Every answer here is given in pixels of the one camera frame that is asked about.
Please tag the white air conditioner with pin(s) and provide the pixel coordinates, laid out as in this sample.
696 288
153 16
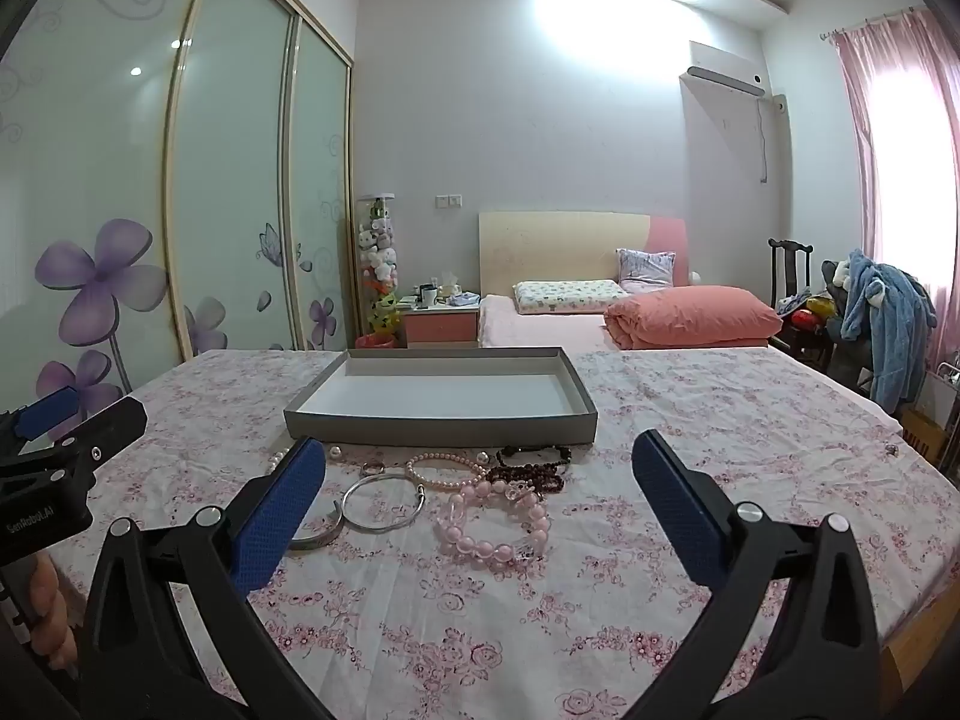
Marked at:
724 75

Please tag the blue packet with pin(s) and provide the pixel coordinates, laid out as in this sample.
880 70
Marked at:
465 298

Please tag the plush toy tower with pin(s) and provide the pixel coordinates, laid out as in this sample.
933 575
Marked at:
377 255

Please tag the person's left hand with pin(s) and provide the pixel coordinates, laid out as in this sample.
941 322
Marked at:
52 607

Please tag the lilac pillow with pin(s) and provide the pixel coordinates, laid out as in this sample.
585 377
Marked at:
645 270

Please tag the white wall switch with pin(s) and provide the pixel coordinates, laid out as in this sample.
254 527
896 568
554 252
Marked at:
448 201

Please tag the dark wooden chair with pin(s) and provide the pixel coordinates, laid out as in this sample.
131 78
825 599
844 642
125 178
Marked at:
787 262

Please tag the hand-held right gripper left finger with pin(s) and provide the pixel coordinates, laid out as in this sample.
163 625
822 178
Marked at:
277 510

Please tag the coral folded quilt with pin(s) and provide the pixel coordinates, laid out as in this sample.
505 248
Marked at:
690 315

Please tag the wooden bed frame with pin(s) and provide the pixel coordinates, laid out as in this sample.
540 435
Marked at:
911 645

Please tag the pink and cream nightstand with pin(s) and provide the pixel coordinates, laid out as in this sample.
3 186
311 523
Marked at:
439 326

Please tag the pink waste basket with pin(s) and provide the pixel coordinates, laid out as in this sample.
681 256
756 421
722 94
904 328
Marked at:
375 342

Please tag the cream and pink headboard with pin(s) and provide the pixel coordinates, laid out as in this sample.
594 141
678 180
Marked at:
562 247

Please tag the thin silver bangle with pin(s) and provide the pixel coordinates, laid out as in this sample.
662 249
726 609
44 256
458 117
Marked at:
382 532

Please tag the blue fleece robe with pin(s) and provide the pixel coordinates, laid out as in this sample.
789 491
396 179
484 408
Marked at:
889 315

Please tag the flower print sliding wardrobe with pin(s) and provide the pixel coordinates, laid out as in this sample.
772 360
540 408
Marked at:
225 165

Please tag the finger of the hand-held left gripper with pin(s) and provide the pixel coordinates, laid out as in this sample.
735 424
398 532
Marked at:
45 409
112 424

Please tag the wide silver cuff bangle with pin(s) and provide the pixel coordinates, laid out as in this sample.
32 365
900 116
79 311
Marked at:
322 536

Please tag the colourful toys on chair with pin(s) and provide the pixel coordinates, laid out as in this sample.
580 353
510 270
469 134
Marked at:
810 315

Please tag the grey shallow cardboard tray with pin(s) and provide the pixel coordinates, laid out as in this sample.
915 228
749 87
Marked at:
450 390

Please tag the tissue box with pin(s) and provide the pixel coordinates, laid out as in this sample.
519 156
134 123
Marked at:
450 286

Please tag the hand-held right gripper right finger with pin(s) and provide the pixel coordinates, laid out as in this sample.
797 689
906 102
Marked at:
675 510

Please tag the pink curtain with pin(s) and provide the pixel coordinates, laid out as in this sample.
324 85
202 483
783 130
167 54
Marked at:
892 165

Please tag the flat printed pillow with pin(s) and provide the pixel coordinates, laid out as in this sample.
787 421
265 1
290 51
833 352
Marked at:
570 296

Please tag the grey chair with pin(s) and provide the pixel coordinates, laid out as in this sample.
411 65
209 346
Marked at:
847 360

